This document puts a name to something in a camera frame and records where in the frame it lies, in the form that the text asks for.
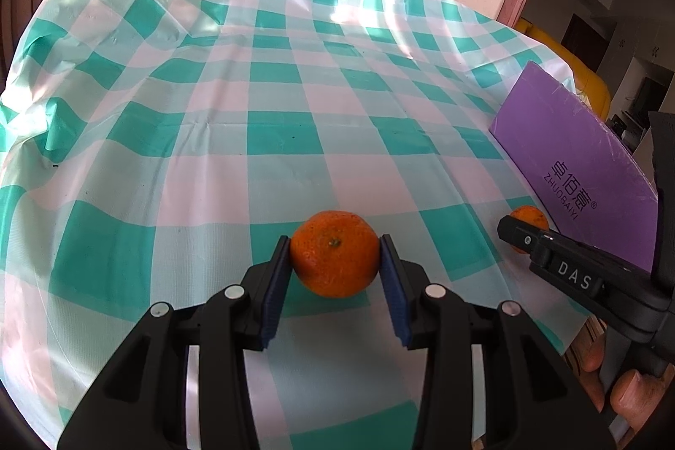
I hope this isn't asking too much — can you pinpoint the yellow leather sofa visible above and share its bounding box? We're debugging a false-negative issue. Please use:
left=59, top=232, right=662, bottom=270
left=515, top=18, right=611, bottom=121

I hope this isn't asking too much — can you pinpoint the purple cardboard box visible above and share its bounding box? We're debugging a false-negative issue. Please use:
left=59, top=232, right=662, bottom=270
left=490, top=62, right=658, bottom=271

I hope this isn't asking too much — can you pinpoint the right hand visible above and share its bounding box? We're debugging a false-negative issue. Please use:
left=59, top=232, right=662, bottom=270
left=579, top=334, right=674, bottom=449

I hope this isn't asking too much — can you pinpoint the tiny orange tangerine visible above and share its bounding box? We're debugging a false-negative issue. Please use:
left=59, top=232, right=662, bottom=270
left=509, top=205, right=549, bottom=231

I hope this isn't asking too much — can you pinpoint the teal checkered tablecloth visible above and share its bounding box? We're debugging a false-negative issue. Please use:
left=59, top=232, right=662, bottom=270
left=1, top=0, right=586, bottom=445

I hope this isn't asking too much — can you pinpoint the small orange tangerine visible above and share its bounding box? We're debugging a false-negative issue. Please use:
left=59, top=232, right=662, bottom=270
left=291, top=210, right=380, bottom=299

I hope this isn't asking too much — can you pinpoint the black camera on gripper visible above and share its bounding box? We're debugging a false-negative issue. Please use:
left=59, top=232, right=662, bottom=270
left=649, top=112, right=675, bottom=290

